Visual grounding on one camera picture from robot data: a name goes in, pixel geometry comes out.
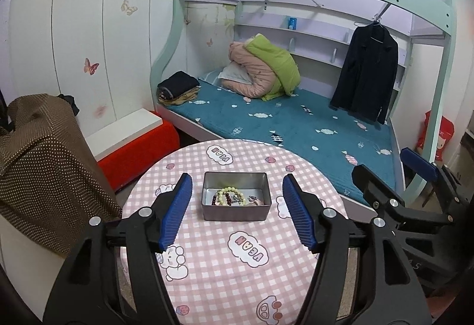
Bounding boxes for pink checked tablecloth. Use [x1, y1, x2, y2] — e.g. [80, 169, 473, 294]
[118, 139, 350, 325]

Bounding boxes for tan folded clothes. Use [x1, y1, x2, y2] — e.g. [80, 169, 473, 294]
[159, 86, 202, 105]

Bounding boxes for white wardrobe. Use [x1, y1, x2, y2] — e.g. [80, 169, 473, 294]
[7, 0, 193, 126]

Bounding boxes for red bag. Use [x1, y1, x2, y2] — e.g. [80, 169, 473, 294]
[417, 110, 455, 163]

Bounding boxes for white cabinet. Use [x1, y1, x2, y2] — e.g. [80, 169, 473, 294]
[0, 214, 67, 314]

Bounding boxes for pink quilt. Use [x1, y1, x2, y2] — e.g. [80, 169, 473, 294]
[218, 37, 282, 99]

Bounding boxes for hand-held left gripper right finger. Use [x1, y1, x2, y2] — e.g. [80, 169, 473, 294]
[282, 173, 432, 325]

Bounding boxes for green quilt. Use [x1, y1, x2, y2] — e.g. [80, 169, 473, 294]
[245, 34, 301, 101]

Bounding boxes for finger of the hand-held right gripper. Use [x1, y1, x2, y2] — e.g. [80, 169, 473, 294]
[351, 164, 456, 225]
[401, 147, 463, 207]

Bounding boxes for clothes hanger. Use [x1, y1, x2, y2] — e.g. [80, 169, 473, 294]
[353, 15, 386, 31]

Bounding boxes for grey metal tin box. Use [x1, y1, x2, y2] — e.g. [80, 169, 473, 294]
[201, 171, 273, 222]

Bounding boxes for red ottoman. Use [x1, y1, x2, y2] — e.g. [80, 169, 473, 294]
[97, 110, 181, 194]

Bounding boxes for dark red bead bracelet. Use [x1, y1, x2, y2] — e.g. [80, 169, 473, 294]
[211, 192, 241, 206]

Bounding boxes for black folded clothes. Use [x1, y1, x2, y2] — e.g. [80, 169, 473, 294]
[157, 71, 201, 100]

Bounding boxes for grey white pillow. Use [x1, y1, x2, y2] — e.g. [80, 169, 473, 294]
[218, 64, 252, 86]

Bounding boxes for black coat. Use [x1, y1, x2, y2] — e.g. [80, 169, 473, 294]
[329, 22, 399, 125]

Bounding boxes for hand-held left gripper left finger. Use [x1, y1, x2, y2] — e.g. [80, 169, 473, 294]
[44, 172, 194, 325]

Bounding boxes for dark furniture edge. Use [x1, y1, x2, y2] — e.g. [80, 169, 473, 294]
[457, 125, 474, 185]

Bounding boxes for small black cloth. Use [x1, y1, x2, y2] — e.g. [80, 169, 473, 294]
[57, 92, 80, 117]

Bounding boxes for white bed shelf unit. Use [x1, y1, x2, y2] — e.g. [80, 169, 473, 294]
[185, 0, 445, 89]

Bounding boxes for brown dotted cloth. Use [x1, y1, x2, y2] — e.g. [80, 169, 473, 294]
[0, 93, 123, 257]

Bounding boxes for pink butterfly sticker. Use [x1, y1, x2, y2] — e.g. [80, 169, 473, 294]
[83, 57, 100, 76]

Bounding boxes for green floral wall decal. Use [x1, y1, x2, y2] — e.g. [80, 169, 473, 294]
[215, 3, 238, 48]

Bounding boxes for cream bead bracelet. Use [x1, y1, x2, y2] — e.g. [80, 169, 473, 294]
[216, 187, 248, 207]

